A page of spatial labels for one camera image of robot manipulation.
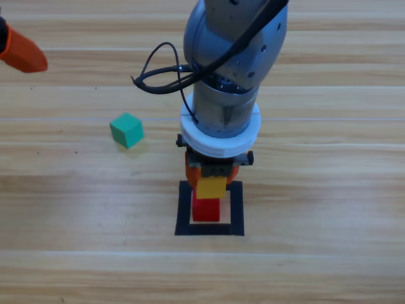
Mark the yellow wooden cube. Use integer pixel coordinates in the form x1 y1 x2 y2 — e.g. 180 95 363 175
196 176 227 200

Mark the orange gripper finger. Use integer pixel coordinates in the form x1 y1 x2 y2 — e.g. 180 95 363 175
0 15 49 74

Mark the green wooden cube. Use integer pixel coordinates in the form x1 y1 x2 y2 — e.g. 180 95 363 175
109 112 145 149

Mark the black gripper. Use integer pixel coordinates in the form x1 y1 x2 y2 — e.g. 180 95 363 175
175 132 255 193

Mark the thin black arm wire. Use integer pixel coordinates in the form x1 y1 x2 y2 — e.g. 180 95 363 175
139 42 200 125

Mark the red wooden cube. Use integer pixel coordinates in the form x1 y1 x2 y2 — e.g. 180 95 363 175
192 189 221 222

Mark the black tape rectangle outline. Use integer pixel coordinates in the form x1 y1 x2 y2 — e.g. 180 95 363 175
174 179 245 237

